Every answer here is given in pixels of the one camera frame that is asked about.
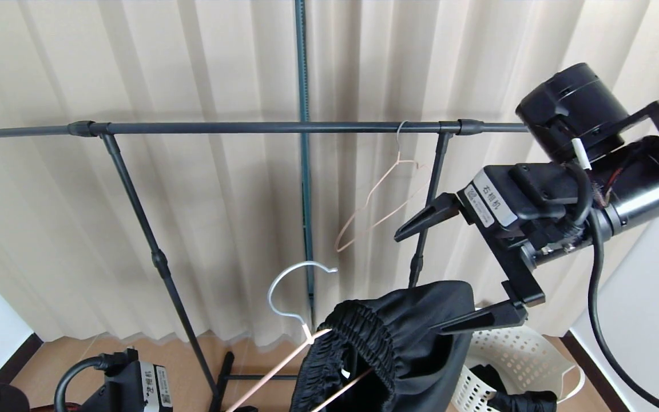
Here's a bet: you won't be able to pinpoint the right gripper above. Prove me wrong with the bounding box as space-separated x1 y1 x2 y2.
457 146 659 308

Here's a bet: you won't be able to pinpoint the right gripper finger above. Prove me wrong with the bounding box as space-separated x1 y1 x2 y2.
429 302 528 336
393 192 463 243

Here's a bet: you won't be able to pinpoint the pink clothes hanger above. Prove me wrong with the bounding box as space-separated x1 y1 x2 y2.
225 261 374 412
335 121 429 253

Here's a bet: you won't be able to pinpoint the black shorts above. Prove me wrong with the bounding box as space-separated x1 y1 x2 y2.
289 280 477 412

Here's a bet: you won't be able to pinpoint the white laundry basket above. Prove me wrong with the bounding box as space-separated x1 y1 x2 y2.
451 312 586 412

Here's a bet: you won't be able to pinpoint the black clothes rack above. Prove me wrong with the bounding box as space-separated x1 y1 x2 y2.
0 119 531 412

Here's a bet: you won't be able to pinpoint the black garment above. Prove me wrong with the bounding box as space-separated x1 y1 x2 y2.
469 363 559 412

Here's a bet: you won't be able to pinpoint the beige curtain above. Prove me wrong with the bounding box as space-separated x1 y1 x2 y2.
0 0 307 348
308 0 659 338

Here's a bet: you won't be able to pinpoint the window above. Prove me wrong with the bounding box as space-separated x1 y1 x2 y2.
295 0 316 314

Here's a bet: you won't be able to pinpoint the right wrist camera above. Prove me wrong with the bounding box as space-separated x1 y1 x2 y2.
471 162 594 231

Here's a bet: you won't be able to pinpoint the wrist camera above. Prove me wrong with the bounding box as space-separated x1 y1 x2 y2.
471 162 594 231
98 349 174 412

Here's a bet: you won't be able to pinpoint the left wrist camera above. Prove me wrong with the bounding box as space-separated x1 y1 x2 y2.
98 349 174 412

